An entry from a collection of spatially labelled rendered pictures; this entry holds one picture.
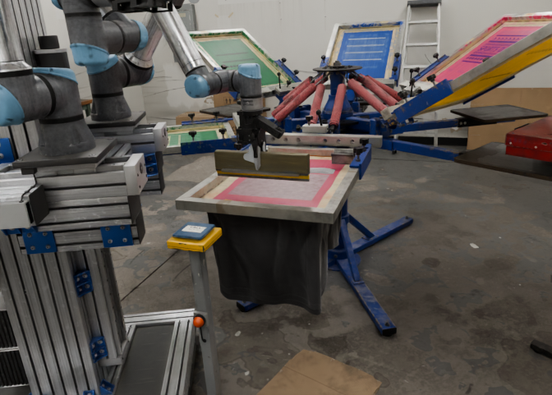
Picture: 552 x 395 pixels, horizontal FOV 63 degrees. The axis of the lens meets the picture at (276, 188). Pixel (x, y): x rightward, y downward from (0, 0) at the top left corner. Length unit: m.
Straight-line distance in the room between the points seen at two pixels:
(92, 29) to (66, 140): 0.39
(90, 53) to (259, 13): 5.46
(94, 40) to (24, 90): 0.26
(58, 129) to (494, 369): 2.10
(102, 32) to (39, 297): 1.06
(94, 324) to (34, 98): 0.96
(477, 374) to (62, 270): 1.85
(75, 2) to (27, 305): 1.14
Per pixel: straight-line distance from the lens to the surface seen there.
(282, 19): 6.35
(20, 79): 1.27
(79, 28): 1.09
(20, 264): 1.79
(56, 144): 1.37
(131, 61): 1.88
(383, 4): 6.07
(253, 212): 1.54
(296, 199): 1.67
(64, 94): 1.35
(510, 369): 2.51
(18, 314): 1.92
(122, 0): 1.03
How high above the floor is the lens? 1.56
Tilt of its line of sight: 20 degrees down
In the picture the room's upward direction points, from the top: 3 degrees counter-clockwise
